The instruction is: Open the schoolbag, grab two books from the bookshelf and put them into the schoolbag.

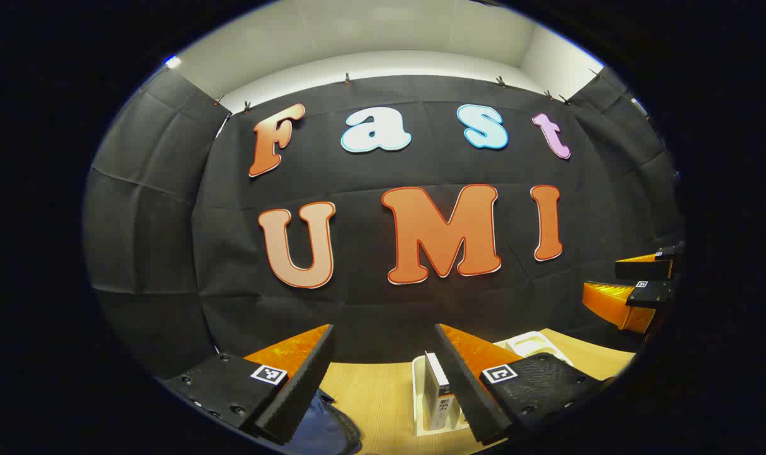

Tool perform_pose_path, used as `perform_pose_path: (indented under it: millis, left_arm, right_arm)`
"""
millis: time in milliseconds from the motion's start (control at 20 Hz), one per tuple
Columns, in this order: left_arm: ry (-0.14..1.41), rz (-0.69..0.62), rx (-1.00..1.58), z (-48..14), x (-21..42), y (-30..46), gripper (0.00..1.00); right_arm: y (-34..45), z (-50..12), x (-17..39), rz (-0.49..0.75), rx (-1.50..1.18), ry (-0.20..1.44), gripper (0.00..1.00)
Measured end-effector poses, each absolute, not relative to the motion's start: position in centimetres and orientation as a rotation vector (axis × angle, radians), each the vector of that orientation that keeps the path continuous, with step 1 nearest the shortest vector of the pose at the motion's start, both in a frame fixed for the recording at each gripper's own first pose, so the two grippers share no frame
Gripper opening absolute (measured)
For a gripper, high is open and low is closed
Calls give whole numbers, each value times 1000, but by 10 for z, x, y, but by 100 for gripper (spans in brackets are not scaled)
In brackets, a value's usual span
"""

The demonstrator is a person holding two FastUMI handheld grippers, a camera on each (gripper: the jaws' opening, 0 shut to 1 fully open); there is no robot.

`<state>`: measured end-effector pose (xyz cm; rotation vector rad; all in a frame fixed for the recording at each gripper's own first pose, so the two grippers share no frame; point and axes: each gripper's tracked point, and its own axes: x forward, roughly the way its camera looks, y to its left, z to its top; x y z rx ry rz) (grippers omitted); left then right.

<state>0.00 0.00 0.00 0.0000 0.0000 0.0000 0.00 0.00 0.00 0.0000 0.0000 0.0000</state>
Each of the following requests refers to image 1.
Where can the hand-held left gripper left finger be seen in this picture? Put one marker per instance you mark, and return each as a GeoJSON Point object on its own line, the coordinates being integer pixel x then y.
{"type": "Point", "coordinates": [304, 385]}

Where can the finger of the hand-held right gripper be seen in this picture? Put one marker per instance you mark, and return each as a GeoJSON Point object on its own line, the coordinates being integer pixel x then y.
{"type": "Point", "coordinates": [617, 303]}
{"type": "Point", "coordinates": [642, 270]}

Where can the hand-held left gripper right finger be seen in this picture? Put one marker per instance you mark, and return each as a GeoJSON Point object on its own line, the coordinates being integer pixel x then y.
{"type": "Point", "coordinates": [465, 392]}

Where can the book with dark photo cover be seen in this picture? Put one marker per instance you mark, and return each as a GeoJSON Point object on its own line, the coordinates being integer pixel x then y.
{"type": "Point", "coordinates": [435, 376]}

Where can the blue schoolbag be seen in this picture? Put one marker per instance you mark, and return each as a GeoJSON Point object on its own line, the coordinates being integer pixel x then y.
{"type": "Point", "coordinates": [323, 430]}

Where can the white bookshelf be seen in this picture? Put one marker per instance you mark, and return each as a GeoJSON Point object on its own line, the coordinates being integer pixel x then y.
{"type": "Point", "coordinates": [528, 344]}

